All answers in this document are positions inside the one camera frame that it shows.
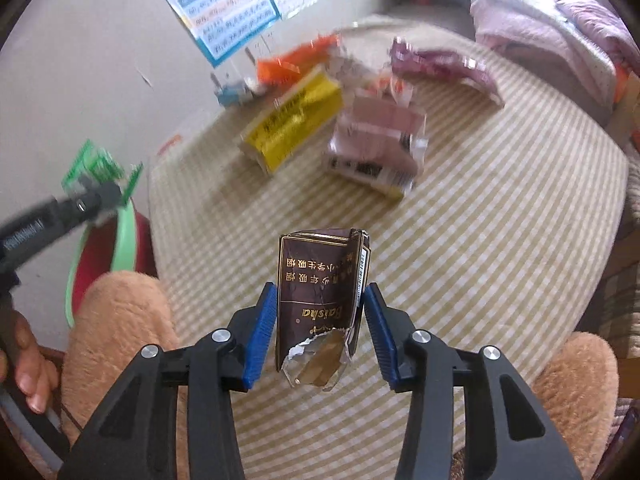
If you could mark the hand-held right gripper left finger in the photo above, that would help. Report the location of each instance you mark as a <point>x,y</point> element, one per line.
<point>260,340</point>

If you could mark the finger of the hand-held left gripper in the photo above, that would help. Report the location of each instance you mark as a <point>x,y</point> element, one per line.
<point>85,202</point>

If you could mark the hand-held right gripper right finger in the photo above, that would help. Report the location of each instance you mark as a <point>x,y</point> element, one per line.
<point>382,340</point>

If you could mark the green snack packet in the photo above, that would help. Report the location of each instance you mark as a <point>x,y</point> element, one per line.
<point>95,165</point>

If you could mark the red bin green rim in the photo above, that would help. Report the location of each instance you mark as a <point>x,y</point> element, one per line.
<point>125,240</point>

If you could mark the brown cigarette box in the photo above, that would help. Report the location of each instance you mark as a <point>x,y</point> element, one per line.
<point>320,290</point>

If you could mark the blue white snack wrapper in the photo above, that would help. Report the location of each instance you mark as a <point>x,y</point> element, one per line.
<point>235,92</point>

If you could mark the pink cigarette box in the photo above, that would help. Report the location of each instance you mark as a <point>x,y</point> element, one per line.
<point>375,130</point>

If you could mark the yellow packet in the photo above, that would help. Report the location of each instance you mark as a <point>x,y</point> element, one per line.
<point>290,120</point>

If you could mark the orange snack wrapper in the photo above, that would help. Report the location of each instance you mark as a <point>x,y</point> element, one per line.
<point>285,65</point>

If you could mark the silver wrapper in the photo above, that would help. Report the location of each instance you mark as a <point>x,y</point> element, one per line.
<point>395,87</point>

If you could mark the pink snack bag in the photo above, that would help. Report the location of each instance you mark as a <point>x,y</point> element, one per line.
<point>440,67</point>

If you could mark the person's left hand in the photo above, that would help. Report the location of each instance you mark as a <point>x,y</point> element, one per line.
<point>37,375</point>

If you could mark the quilted printed bedspread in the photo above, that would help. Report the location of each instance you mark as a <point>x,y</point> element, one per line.
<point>620,310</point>

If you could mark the white pink bed cover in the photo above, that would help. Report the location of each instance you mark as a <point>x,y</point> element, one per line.
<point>525,25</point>

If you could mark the orange cloth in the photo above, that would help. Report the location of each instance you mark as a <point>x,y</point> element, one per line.
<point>622,80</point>

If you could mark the pink quilt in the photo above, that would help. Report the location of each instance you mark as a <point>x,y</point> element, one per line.
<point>590,15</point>

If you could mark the blue bordered wall poster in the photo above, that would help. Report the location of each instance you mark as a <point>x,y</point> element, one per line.
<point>225,10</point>

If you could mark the wooden bed frame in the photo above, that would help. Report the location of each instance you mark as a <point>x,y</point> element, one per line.
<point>627,115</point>

